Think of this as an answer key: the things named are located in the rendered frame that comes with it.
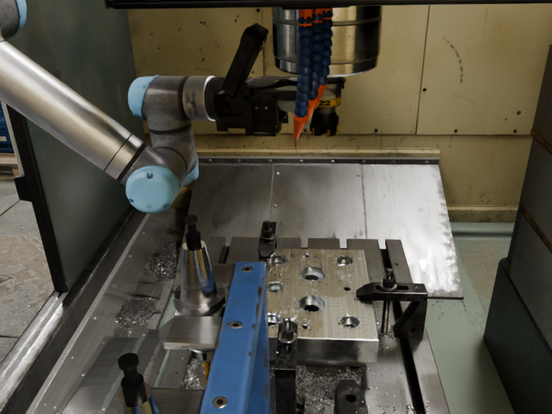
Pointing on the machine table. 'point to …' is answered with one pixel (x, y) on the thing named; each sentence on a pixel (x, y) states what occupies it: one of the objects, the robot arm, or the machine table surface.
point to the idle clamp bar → (349, 398)
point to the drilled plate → (323, 327)
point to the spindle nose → (355, 52)
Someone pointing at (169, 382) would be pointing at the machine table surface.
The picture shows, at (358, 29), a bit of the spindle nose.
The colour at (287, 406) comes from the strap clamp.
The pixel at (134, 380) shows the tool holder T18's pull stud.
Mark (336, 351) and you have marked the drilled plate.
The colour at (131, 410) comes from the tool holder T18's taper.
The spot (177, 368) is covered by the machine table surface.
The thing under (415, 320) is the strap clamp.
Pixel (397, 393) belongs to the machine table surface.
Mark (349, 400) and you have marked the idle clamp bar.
